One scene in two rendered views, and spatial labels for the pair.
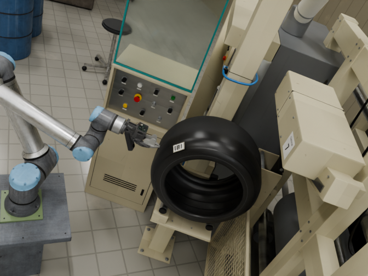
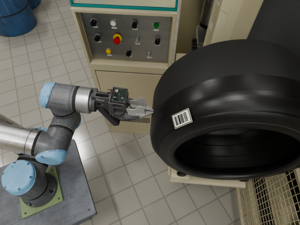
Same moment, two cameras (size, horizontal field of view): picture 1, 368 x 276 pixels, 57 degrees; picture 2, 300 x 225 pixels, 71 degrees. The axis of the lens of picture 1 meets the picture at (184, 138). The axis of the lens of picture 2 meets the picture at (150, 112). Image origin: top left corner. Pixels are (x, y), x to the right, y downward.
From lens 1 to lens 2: 107 cm
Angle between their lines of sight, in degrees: 20
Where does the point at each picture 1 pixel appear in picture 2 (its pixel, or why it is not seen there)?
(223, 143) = (264, 94)
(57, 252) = (101, 193)
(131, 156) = (135, 97)
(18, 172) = (9, 176)
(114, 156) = not seen: hidden behind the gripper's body
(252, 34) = not seen: outside the picture
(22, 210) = (38, 202)
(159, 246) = not seen: hidden behind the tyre
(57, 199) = (73, 171)
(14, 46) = (19, 21)
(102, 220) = (131, 153)
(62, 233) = (85, 210)
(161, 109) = (147, 43)
